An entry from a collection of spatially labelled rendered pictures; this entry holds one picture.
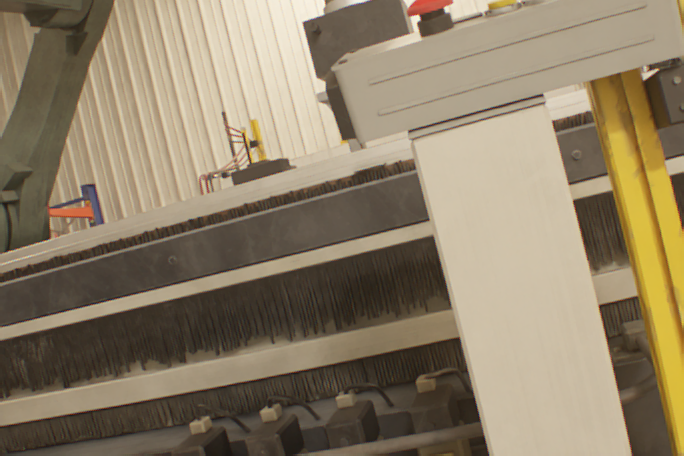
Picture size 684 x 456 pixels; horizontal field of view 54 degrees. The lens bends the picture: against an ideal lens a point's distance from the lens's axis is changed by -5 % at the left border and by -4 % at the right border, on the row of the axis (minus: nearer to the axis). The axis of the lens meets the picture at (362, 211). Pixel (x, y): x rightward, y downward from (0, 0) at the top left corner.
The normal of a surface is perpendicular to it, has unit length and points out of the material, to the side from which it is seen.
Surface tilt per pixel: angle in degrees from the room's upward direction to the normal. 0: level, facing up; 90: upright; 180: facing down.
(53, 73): 90
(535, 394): 90
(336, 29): 90
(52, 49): 90
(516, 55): 108
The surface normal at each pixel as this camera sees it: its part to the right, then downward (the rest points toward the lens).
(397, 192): -0.21, 0.06
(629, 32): -0.12, 0.35
